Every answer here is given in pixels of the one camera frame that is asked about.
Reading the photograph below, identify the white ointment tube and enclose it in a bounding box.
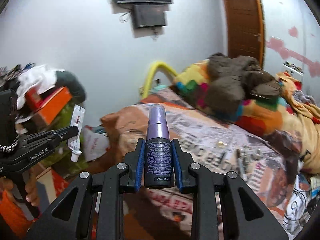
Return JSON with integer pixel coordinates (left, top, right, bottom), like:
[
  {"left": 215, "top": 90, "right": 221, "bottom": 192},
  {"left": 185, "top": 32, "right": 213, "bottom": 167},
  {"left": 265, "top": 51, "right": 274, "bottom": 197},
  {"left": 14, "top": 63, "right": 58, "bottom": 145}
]
[{"left": 67, "top": 105, "right": 86, "bottom": 163}]

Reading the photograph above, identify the purple spray bottle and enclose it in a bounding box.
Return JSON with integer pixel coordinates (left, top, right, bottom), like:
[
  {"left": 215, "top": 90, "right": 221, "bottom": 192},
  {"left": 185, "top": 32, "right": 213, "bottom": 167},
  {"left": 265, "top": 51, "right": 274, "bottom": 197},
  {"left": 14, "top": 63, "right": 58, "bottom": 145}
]
[{"left": 144, "top": 105, "right": 174, "bottom": 189}]

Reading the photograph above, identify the clear bag with yellow ring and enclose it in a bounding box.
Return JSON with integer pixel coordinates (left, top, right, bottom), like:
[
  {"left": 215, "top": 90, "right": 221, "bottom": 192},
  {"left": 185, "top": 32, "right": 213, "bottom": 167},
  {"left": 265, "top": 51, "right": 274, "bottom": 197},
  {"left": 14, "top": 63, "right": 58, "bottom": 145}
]
[{"left": 216, "top": 141, "right": 228, "bottom": 148}]

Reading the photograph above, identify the black Sharpie marker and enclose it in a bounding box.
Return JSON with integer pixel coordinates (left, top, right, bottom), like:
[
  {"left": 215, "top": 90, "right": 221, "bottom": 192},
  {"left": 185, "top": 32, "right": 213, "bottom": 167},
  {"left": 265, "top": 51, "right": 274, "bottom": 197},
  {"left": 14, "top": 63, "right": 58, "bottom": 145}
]
[{"left": 236, "top": 149, "right": 246, "bottom": 176}]

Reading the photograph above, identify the person's left hand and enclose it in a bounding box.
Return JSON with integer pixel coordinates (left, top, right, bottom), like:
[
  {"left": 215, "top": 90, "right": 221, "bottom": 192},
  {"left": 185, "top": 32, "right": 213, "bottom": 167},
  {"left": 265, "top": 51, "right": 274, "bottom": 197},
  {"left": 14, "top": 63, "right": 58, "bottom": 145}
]
[{"left": 25, "top": 168, "right": 40, "bottom": 207}]

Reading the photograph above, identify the green leaf gift bag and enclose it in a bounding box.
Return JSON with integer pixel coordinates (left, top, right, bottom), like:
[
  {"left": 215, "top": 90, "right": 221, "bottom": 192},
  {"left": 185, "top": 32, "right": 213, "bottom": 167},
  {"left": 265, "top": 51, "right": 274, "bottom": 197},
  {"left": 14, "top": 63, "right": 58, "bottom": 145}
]
[{"left": 37, "top": 100, "right": 87, "bottom": 178}]

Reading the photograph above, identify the orange shoe box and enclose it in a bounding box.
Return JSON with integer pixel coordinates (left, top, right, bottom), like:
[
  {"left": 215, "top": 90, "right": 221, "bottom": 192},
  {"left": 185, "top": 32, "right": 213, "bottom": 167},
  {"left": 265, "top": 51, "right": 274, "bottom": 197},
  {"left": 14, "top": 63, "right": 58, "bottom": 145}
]
[{"left": 25, "top": 87, "right": 72, "bottom": 128}]

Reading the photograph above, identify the white plastic shopping bag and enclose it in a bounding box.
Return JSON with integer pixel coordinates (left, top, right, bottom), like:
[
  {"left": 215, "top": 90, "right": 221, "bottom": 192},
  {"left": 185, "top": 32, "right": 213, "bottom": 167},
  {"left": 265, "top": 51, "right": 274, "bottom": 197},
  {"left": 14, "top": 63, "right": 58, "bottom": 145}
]
[{"left": 82, "top": 125, "right": 110, "bottom": 162}]

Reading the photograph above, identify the white towel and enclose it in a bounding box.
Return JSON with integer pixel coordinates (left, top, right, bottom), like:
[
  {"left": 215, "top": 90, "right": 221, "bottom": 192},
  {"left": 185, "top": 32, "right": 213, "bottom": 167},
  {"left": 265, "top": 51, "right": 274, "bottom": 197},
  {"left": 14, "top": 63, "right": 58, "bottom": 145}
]
[{"left": 16, "top": 64, "right": 65, "bottom": 109}]

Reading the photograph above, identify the orange jacket sleeve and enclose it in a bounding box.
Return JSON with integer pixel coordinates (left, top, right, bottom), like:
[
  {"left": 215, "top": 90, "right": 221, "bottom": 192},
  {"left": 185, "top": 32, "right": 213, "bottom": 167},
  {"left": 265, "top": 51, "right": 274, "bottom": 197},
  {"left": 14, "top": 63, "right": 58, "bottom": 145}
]
[{"left": 1, "top": 191, "right": 33, "bottom": 239}]

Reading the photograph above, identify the yellow foam tube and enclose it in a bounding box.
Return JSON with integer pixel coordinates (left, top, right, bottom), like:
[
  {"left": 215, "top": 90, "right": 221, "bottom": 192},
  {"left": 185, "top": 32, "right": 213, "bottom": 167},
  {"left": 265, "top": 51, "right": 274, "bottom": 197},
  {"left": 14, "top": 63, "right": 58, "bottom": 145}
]
[{"left": 140, "top": 61, "right": 178, "bottom": 99}]

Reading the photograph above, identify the newspaper print duvet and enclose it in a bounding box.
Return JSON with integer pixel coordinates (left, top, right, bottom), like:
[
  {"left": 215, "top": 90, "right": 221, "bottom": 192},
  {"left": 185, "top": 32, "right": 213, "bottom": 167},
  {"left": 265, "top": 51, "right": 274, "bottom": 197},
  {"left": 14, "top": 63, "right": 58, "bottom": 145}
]
[{"left": 101, "top": 88, "right": 310, "bottom": 238}]

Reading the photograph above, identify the colourful checkered blanket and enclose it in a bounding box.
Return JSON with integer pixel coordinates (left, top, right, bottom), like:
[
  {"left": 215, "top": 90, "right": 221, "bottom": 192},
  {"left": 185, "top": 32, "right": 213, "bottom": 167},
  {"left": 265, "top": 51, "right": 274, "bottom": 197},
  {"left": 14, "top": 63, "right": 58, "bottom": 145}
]
[{"left": 174, "top": 54, "right": 303, "bottom": 140}]

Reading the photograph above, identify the brown puffer jacket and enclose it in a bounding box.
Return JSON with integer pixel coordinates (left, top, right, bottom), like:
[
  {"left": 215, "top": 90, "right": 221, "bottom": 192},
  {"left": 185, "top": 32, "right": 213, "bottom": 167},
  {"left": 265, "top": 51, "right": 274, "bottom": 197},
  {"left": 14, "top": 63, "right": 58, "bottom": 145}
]
[{"left": 204, "top": 53, "right": 281, "bottom": 115}]

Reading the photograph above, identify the beige yellow blanket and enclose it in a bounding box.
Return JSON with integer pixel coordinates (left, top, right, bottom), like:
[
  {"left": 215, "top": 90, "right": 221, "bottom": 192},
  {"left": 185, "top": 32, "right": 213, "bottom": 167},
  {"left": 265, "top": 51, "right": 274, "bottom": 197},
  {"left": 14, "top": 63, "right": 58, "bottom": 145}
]
[{"left": 276, "top": 72, "right": 319, "bottom": 174}]

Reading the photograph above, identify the brown wooden door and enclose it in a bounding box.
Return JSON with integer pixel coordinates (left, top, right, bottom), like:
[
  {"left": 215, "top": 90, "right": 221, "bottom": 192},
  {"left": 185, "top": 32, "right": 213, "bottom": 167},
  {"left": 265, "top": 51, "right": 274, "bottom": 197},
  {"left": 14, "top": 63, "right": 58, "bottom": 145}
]
[{"left": 224, "top": 0, "right": 264, "bottom": 66}]

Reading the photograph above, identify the frosted wardrobe with hearts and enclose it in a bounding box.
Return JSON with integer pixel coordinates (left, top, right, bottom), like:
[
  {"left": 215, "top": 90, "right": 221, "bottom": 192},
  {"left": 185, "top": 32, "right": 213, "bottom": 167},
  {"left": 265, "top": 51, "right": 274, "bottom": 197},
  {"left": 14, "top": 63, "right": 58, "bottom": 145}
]
[{"left": 260, "top": 0, "right": 319, "bottom": 102}]

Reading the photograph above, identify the small black wall monitor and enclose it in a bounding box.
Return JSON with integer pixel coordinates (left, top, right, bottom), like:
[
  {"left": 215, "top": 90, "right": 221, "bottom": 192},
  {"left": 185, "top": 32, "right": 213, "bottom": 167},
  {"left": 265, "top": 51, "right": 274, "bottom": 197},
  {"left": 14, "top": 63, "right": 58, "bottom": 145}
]
[{"left": 132, "top": 4, "right": 167, "bottom": 29}]

